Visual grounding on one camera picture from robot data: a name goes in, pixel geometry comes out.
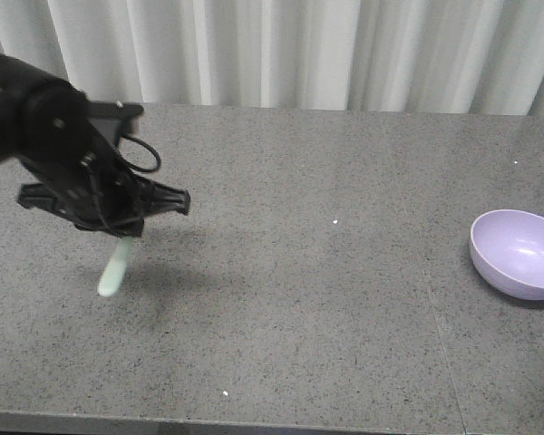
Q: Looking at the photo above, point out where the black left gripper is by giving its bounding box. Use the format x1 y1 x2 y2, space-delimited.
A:
17 79 190 237

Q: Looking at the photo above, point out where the mint green plastic spoon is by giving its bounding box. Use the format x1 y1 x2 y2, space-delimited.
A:
97 237 134 297

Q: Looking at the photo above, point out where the purple plastic bowl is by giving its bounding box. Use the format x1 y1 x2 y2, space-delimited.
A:
469 209 544 301

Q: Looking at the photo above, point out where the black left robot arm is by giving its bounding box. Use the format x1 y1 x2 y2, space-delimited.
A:
0 53 190 237

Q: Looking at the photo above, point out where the white curtain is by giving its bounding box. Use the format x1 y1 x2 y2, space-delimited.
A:
0 1 544 116

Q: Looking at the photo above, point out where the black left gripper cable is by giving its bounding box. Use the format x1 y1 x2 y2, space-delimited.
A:
117 133 162 174

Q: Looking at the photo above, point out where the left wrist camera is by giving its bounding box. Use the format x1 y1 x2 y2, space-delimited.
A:
88 101 144 146

